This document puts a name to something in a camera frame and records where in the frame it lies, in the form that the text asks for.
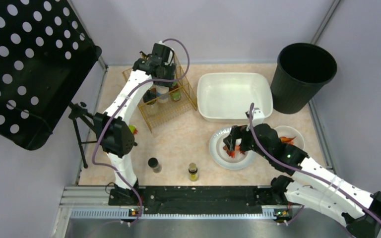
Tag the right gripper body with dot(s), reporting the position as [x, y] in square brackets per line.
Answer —
[235, 137]

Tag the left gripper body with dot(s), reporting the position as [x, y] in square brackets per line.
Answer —
[163, 73]

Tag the white plate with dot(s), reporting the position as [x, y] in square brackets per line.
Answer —
[220, 156]

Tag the white bowl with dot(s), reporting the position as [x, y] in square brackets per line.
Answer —
[288, 131]

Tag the sauce bottle yellow cap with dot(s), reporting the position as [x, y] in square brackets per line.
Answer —
[175, 93]

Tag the small yellow spice jar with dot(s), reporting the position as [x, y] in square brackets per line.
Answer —
[193, 172]

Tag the black lid glass jar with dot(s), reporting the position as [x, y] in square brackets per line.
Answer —
[150, 103]

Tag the small black cap jar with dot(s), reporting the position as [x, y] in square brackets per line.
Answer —
[154, 165]

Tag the oil bottle with dark liquid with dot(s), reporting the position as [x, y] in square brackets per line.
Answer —
[144, 55]

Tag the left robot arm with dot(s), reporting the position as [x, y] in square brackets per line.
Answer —
[126, 102]

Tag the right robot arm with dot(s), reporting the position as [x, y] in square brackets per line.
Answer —
[308, 183]

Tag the red crab toy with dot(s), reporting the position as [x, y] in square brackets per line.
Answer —
[233, 153]

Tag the orange shrimp in bowl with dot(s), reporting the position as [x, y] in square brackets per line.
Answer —
[288, 140]

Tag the white rectangular basin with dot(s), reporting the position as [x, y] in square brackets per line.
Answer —
[226, 97]

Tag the colourful toy block stack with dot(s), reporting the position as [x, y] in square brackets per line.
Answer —
[133, 129]

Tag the black trash bin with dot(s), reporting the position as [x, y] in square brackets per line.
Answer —
[302, 70]

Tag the black tripod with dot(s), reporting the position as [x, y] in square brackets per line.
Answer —
[78, 131]

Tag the black perforated panel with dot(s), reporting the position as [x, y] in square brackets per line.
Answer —
[45, 56]

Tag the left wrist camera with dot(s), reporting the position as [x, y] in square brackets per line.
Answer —
[167, 53]

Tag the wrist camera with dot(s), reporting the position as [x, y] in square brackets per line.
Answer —
[167, 53]
[256, 116]

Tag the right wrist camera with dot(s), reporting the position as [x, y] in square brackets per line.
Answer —
[256, 116]

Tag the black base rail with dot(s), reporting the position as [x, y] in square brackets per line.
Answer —
[195, 200]

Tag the gold wire rack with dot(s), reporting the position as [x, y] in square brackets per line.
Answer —
[161, 105]

